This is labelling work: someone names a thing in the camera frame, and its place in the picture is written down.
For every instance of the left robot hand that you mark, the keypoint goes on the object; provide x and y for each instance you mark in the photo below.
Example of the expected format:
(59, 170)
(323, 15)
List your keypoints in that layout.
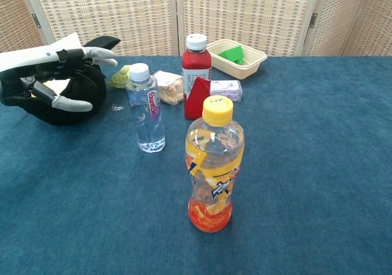
(36, 61)

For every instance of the clear water bottle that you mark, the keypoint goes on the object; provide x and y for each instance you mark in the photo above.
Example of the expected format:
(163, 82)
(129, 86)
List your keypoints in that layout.
(146, 119)

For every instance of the red juice bottle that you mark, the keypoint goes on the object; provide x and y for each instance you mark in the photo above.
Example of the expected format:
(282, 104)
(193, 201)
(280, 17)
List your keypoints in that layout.
(196, 62)

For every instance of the metal screen hinge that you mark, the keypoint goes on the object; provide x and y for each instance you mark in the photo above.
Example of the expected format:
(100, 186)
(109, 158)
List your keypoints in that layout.
(36, 21)
(313, 20)

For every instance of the woven folding screen panel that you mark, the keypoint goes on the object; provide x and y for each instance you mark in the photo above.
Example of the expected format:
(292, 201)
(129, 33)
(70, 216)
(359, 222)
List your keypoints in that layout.
(376, 24)
(12, 17)
(107, 14)
(340, 17)
(245, 8)

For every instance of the black baseball cap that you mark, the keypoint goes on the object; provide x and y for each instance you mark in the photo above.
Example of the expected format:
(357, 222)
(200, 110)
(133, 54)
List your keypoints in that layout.
(73, 115)

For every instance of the green snack packet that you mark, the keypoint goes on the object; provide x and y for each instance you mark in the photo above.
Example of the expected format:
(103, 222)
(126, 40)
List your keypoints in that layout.
(119, 78)

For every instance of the metal paper clip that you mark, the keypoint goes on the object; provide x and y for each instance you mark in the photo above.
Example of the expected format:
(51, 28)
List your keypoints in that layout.
(118, 107)

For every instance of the clear bag of bread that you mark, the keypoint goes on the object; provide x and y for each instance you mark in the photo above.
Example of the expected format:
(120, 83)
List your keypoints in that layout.
(171, 88)

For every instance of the purple tissue pack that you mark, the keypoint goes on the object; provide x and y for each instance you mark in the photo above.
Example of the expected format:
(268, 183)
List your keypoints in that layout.
(226, 88)

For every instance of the green plastic block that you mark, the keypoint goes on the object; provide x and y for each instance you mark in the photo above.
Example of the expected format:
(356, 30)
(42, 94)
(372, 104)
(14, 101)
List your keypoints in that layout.
(231, 54)

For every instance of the yellow-capped orange drink bottle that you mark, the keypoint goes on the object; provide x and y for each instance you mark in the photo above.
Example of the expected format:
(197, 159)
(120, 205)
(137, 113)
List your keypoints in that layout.
(214, 164)

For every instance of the beige food tray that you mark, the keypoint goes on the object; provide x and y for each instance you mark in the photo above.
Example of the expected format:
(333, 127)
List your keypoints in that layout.
(245, 68)

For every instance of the blue table cloth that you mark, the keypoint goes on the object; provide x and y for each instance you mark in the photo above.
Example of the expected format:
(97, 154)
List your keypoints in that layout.
(306, 164)

